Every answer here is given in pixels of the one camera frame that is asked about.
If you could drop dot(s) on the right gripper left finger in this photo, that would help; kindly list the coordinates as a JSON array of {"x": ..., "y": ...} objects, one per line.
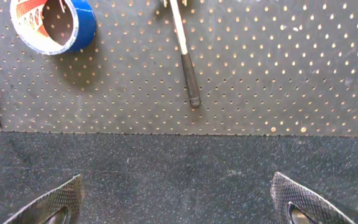
[{"x": 64, "y": 196}]

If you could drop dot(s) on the black pegboard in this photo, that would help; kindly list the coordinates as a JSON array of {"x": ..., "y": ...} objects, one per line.
[{"x": 259, "y": 77}]

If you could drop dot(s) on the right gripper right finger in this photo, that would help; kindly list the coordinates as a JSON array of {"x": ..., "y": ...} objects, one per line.
[{"x": 291, "y": 193}]

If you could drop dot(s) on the roll of blue tape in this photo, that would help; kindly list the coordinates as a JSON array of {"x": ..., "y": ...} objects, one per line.
[{"x": 85, "y": 25}]

